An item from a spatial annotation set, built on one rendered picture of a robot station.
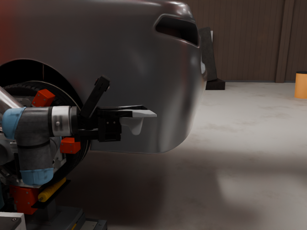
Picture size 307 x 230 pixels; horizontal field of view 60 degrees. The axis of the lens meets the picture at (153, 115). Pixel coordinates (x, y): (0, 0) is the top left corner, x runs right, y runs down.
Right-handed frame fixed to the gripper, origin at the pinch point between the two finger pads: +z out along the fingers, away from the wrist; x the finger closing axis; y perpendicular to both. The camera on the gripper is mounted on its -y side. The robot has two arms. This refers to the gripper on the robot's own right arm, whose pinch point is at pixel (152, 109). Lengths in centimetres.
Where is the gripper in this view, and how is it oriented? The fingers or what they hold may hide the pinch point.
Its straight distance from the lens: 69.0
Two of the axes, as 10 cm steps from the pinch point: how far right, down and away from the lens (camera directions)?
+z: 9.8, -0.4, 1.7
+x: 1.7, 1.2, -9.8
